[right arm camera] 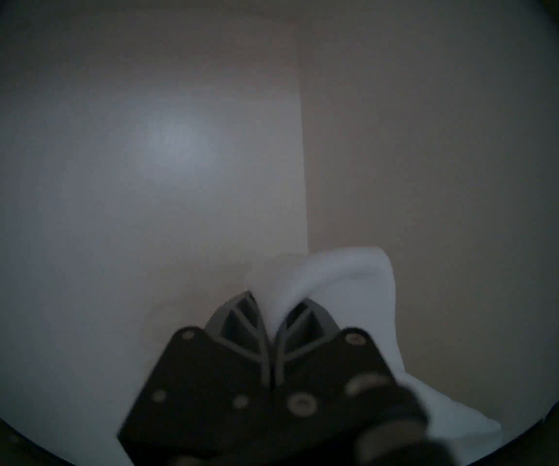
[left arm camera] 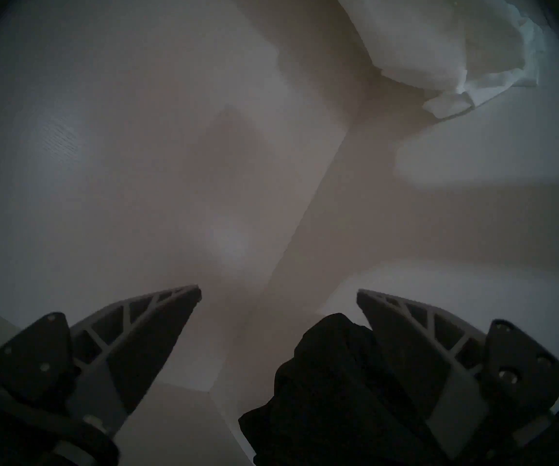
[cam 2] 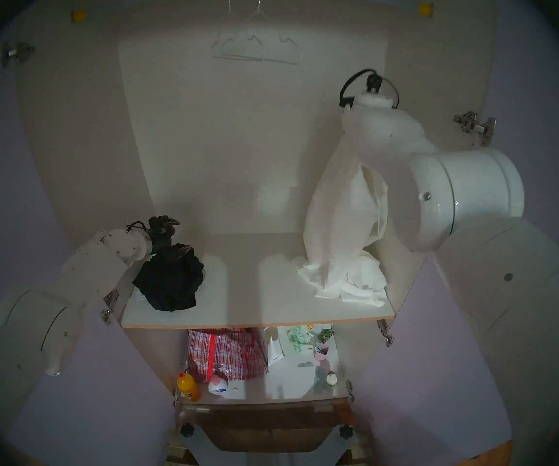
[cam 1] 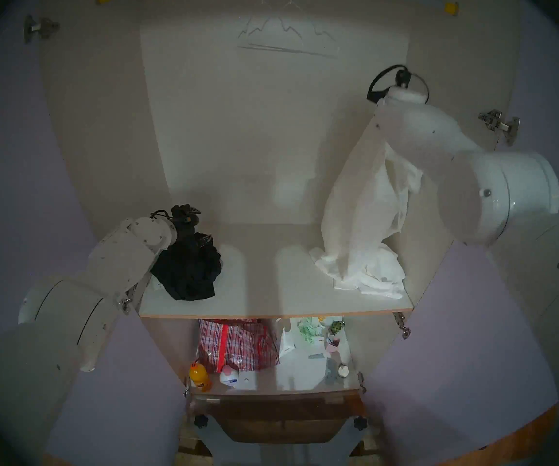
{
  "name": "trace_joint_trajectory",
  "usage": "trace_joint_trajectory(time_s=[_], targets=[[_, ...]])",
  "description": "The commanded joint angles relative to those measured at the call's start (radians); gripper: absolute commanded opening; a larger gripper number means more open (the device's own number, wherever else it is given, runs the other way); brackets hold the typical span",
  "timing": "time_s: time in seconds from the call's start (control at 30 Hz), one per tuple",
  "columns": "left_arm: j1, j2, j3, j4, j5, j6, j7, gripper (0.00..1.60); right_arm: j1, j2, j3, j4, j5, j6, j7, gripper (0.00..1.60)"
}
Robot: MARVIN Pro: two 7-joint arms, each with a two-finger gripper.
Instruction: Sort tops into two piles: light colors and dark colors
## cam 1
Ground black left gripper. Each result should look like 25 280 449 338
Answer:
169 205 214 250

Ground black top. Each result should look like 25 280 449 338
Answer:
150 232 223 301

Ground large white top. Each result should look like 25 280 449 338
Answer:
321 116 424 276

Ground metal wardrobe door hinge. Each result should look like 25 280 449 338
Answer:
24 15 62 44
478 109 520 146
118 285 137 315
393 311 412 339

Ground red plaid woven bag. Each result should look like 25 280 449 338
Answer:
198 318 280 373

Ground small white paper bag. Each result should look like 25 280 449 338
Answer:
277 319 296 359

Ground orange plastic bottle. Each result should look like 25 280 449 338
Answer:
188 362 212 393

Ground green patterned package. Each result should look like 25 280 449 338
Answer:
296 317 326 345

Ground purple wardrobe door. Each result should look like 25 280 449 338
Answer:
362 0 559 458
0 0 188 466

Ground brown wooden drawer front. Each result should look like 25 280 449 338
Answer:
190 392 367 444

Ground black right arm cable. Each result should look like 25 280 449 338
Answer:
367 65 429 104

